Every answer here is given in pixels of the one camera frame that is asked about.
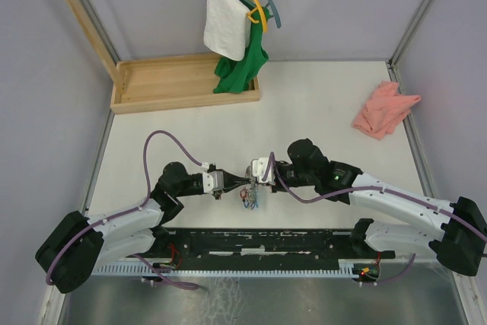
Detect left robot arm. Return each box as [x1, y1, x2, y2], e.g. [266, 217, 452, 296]
[35, 162, 255, 294]

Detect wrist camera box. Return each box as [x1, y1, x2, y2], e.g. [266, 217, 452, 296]
[250, 158, 275, 185]
[201, 162, 224, 194]

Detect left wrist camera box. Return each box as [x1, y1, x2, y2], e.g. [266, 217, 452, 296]
[201, 162, 224, 194]

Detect key with red tag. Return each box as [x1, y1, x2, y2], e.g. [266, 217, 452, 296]
[240, 189, 247, 201]

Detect pink cloth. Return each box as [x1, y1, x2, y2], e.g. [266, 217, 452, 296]
[352, 81, 422, 141]

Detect wooden tray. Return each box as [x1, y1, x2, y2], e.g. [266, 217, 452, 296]
[110, 53, 260, 114]

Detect white towel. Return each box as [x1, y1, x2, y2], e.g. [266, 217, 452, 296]
[203, 0, 251, 61]

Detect wooden rack post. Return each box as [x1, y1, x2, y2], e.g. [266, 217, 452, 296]
[65, 0, 126, 94]

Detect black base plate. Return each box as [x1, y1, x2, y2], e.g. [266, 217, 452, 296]
[142, 228, 395, 272]

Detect key with blue tag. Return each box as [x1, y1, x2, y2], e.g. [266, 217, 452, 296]
[242, 187, 259, 210]

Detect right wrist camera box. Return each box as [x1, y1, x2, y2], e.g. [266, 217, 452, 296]
[250, 158, 275, 185]

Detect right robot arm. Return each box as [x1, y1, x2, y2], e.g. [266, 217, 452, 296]
[250, 139, 486, 277]

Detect white slotted cable duct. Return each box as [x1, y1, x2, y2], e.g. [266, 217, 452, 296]
[91, 258, 362, 276]

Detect green garment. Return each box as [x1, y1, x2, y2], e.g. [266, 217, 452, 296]
[213, 23, 269, 94]

